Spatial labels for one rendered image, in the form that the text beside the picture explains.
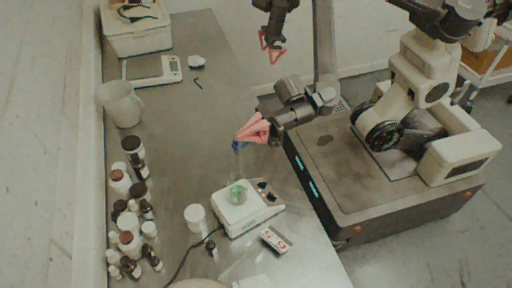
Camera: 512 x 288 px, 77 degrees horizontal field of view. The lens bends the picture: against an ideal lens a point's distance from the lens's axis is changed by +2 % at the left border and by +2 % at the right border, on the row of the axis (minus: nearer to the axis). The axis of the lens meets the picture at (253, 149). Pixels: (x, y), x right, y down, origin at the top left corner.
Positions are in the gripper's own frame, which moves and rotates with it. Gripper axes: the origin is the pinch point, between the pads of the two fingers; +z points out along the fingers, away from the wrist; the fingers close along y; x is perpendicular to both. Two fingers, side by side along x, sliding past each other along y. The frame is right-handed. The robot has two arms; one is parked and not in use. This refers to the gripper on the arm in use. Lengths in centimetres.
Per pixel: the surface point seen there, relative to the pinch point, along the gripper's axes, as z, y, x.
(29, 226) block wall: 46.5, -0.4, 4.1
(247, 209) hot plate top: 0.5, 4.8, 26.4
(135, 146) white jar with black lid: 23, -36, 28
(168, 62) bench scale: -4, -86, 33
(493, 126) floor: -209, -18, 109
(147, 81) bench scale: 9, -76, 33
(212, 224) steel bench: 10.3, -0.1, 35.2
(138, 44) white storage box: 6, -102, 30
